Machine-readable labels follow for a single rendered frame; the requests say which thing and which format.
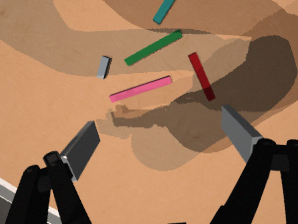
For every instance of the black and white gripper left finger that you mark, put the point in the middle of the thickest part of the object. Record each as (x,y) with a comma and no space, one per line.
(31,201)

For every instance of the turquoise rod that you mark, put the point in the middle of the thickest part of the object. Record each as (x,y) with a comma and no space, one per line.
(162,11)

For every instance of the pink rod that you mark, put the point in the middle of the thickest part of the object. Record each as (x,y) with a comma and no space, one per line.
(140,88)

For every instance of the grey rod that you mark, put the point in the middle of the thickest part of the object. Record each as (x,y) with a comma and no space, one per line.
(103,67)

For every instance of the green rod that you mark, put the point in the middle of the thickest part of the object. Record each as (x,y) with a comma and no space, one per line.
(153,47)

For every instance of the red rod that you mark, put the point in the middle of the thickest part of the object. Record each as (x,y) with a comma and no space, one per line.
(201,76)

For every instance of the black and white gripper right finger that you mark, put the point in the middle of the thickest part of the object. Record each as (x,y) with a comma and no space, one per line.
(242,204)

